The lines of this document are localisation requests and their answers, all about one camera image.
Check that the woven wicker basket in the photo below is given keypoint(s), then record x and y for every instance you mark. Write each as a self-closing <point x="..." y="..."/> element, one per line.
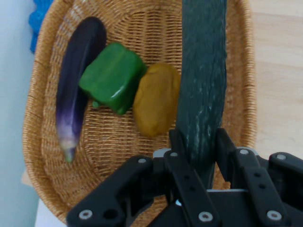
<point x="154" y="30"/>

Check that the blue textured sponge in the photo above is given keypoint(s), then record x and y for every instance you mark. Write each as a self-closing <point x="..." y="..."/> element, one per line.
<point x="35" y="21"/>

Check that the dark green cucumber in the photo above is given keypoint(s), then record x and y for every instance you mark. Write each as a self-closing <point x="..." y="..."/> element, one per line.
<point x="203" y="71"/>

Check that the green bell pepper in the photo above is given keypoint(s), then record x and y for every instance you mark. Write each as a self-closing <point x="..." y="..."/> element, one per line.
<point x="111" y="75"/>

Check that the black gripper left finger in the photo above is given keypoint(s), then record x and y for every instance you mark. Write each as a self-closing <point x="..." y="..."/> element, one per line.
<point x="132" y="189"/>

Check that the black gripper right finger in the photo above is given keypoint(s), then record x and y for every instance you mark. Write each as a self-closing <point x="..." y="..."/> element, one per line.
<point x="272" y="189"/>

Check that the purple eggplant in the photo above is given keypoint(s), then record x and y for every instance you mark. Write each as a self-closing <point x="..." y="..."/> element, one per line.
<point x="73" y="94"/>

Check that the brown potato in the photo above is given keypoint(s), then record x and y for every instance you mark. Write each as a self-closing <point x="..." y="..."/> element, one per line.
<point x="154" y="99"/>

